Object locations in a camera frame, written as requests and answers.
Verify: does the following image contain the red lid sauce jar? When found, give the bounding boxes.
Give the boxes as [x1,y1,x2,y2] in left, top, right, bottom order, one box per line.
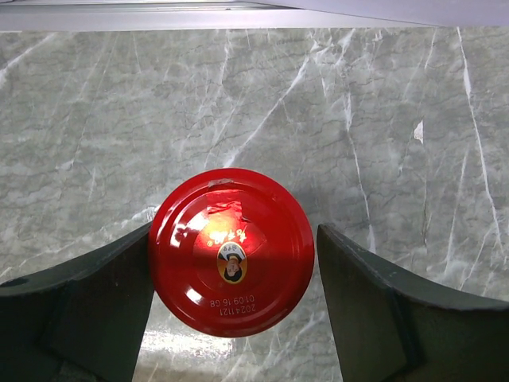
[149,168,315,337]

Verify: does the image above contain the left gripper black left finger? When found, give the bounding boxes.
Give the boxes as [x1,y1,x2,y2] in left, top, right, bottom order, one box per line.
[1,224,154,381]

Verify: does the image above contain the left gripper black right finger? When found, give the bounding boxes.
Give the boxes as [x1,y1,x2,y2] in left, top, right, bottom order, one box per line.
[317,224,508,381]

